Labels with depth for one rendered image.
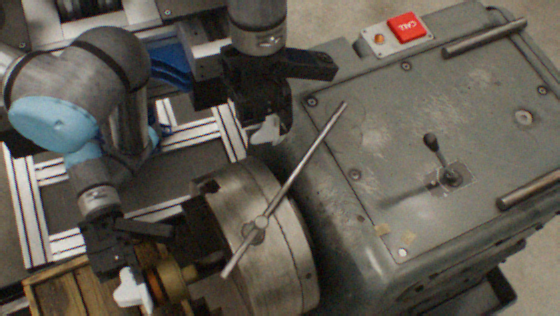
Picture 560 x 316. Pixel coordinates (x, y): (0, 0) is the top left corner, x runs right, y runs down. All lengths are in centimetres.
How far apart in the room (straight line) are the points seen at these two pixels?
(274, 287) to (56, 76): 48
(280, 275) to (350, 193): 18
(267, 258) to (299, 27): 196
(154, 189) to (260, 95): 137
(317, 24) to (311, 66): 203
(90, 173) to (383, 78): 58
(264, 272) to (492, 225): 39
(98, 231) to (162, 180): 103
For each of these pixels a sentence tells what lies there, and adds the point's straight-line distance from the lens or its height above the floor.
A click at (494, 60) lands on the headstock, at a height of 125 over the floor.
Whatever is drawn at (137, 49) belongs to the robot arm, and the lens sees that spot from 99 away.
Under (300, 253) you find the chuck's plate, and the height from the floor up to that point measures 121.
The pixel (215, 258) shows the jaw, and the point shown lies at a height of 105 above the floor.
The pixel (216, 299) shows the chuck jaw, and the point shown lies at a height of 110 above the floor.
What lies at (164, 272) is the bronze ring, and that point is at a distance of 110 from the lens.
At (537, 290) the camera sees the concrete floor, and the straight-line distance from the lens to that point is 254.
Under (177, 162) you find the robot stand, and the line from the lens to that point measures 220.
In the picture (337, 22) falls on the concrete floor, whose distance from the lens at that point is 290.
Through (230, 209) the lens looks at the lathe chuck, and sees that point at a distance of 101.
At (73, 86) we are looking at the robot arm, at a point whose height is 143.
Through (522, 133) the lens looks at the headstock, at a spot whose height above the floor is 125.
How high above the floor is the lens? 217
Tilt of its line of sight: 62 degrees down
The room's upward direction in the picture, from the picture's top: 10 degrees clockwise
